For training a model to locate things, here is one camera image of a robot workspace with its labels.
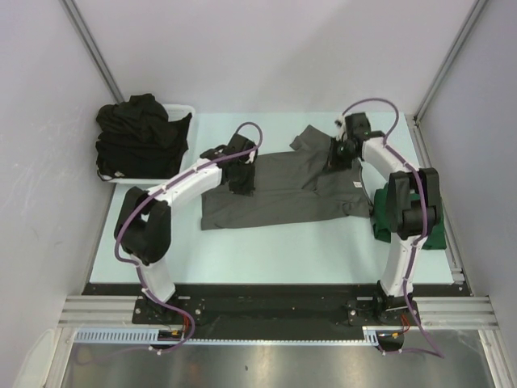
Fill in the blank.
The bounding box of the black t shirts pile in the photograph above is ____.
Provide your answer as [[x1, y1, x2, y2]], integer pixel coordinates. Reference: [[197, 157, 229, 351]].
[[95, 94, 194, 180]]

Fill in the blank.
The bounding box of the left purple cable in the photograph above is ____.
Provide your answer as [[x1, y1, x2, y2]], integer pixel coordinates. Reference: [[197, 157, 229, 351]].
[[74, 123, 264, 367]]

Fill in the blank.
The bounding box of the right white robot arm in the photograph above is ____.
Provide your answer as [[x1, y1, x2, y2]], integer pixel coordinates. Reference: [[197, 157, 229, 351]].
[[326, 113, 443, 325]]

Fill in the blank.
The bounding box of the purple cable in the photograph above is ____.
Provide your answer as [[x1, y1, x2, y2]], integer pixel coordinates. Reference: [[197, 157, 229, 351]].
[[342, 99, 445, 360], [74, 123, 264, 367]]

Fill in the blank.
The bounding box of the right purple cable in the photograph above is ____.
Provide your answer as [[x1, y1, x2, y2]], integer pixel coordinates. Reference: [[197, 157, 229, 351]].
[[342, 99, 445, 360]]

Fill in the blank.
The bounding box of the white plastic basket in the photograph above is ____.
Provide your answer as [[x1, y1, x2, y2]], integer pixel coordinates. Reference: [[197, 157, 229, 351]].
[[98, 103, 199, 186]]

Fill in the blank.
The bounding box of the green folded t shirt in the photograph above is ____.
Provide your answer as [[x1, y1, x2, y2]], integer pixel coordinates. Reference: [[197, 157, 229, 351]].
[[372, 184, 447, 251]]

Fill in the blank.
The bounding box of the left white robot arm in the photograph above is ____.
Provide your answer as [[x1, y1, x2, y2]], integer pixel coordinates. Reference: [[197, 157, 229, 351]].
[[114, 133, 261, 323]]

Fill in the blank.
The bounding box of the light blue cable duct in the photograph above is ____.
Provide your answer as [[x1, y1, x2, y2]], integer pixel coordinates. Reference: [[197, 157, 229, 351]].
[[74, 328, 378, 346]]

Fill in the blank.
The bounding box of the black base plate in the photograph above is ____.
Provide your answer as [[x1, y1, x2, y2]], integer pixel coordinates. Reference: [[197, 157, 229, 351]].
[[82, 283, 469, 341]]

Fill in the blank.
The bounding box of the aluminium frame rail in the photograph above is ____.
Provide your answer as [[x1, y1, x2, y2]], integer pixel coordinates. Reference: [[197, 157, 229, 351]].
[[58, 295, 499, 330]]

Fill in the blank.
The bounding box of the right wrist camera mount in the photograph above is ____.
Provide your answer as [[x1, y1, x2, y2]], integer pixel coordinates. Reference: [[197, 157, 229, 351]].
[[334, 114, 347, 141]]

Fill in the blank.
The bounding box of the grey t shirt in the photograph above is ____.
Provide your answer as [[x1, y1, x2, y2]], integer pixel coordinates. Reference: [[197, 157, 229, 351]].
[[200, 125, 372, 231]]

